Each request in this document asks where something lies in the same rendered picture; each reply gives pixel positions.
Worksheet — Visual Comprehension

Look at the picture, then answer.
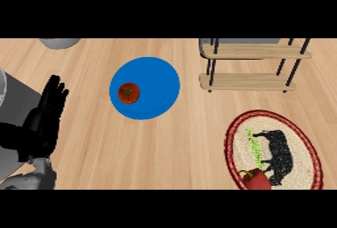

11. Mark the grey round bowl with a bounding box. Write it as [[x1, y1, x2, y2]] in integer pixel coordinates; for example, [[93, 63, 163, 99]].
[[38, 37, 81, 50]]

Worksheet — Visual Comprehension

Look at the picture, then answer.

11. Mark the wooden tiered shelf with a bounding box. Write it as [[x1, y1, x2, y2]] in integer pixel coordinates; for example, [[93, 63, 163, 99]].
[[198, 37, 313, 94]]

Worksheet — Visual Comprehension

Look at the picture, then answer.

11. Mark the red bell pepper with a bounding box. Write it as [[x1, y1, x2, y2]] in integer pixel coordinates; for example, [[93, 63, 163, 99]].
[[238, 167, 272, 191]]

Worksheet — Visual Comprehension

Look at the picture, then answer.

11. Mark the blue round plate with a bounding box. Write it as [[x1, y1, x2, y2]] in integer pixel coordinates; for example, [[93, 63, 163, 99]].
[[108, 56, 182, 121]]

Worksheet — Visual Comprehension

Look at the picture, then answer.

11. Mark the red tomato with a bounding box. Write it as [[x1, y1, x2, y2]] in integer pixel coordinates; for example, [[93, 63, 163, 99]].
[[117, 82, 140, 105]]

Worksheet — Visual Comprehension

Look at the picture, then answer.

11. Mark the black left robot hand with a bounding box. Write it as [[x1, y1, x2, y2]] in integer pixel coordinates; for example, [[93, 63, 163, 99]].
[[0, 74, 71, 163]]

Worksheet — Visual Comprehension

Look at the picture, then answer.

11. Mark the oval placemat with cow print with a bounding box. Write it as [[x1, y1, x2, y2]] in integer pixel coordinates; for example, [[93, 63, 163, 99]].
[[223, 110, 325, 191]]

